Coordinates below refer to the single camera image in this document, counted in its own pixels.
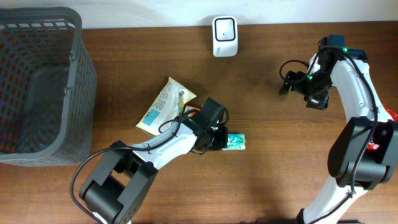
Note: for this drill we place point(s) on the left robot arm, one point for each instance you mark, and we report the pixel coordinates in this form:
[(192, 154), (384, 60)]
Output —
[(118, 185)]

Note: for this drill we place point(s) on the white barcode scanner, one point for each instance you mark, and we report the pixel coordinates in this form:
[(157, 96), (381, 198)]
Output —
[(225, 36)]

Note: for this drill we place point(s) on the orange tissue pack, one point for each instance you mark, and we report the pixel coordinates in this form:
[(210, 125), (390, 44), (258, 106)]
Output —
[(188, 108)]

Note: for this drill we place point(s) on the grey plastic mesh basket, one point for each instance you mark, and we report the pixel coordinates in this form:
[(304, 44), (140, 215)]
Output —
[(48, 88)]

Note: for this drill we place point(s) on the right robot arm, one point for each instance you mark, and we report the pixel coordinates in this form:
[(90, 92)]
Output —
[(365, 153)]

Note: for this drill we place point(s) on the teal tissue pack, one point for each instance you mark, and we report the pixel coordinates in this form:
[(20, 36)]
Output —
[(236, 141)]

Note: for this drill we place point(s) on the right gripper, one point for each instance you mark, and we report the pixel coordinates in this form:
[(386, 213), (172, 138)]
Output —
[(319, 101)]

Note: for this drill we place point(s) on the cream noodle packet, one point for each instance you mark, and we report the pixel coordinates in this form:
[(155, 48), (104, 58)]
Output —
[(168, 105)]

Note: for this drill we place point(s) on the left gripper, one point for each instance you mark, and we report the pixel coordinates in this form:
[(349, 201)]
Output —
[(222, 137)]

